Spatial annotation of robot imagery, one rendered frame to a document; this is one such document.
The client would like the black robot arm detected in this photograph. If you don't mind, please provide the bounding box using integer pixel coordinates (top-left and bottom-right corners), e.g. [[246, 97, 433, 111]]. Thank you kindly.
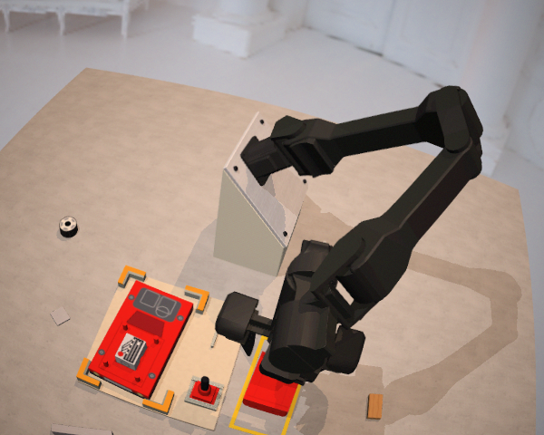
[[240, 85, 483, 386]]

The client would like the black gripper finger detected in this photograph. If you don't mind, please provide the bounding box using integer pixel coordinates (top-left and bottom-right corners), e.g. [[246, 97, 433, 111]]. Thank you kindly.
[[225, 331, 256, 356], [320, 357, 340, 373]]

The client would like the small black toy wheel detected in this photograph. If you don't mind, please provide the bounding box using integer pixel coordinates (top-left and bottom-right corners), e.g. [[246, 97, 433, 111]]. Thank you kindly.
[[59, 217, 78, 238]]

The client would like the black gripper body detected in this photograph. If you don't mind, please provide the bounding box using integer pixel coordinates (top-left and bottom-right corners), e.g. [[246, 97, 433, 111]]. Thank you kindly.
[[215, 291, 365, 374]]

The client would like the yellow rectangular outline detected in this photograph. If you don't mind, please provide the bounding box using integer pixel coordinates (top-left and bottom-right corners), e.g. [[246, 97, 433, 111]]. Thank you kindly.
[[229, 335, 302, 435]]

